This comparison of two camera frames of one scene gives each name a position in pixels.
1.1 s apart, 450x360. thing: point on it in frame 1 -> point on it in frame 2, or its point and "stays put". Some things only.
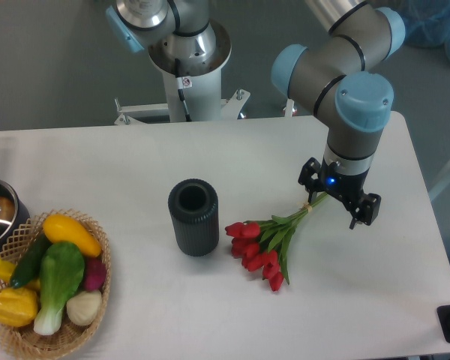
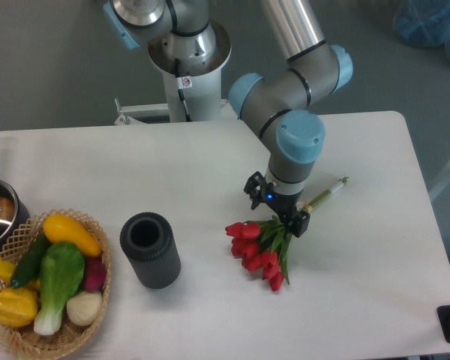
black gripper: x=348 y=187 -> x=259 y=191
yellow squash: x=60 y=228 stays put
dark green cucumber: x=30 y=262 stays put
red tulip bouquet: x=260 y=244 stays put
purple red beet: x=95 y=271 stays put
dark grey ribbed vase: x=194 y=208 -> x=147 y=239
